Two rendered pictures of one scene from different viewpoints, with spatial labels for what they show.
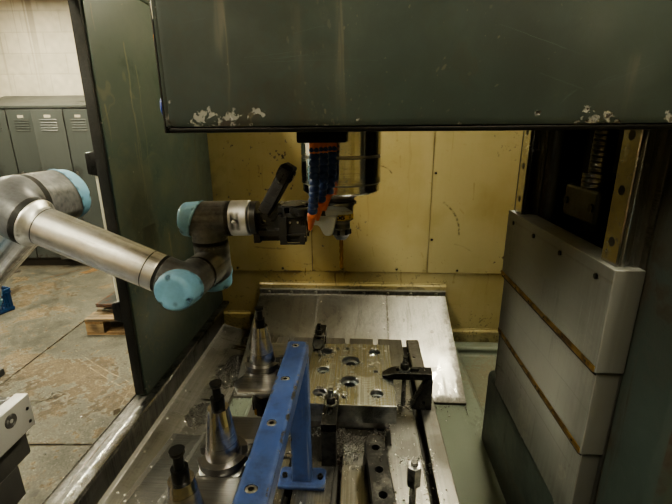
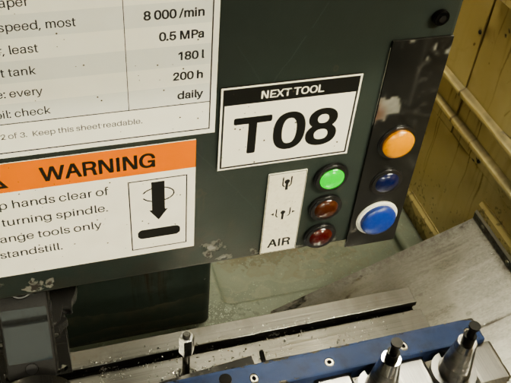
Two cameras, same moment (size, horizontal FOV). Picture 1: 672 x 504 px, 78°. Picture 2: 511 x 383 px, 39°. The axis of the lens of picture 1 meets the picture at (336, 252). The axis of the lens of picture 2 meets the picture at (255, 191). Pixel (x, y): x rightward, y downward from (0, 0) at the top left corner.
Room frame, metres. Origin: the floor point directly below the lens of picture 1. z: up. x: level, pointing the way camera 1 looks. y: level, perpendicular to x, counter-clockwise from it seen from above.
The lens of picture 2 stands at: (0.83, 0.56, 2.06)
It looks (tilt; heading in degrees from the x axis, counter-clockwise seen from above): 43 degrees down; 246
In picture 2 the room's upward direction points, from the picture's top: 6 degrees clockwise
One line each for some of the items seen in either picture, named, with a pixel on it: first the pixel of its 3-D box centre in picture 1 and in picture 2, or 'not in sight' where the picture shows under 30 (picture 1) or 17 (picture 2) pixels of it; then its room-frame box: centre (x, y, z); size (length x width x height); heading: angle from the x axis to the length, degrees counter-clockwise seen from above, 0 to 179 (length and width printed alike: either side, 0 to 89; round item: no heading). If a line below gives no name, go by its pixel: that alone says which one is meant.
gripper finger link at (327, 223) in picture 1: (328, 221); not in sight; (0.82, 0.01, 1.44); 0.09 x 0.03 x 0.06; 73
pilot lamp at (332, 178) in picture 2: not in sight; (331, 178); (0.62, 0.21, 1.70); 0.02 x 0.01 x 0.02; 176
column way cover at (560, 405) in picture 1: (541, 344); not in sight; (0.82, -0.46, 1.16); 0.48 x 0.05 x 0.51; 176
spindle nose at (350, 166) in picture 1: (340, 160); not in sight; (0.85, -0.01, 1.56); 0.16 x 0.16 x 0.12
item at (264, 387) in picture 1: (255, 384); not in sight; (0.60, 0.14, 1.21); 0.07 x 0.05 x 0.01; 86
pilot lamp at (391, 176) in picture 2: not in sight; (386, 182); (0.57, 0.22, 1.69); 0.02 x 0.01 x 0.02; 176
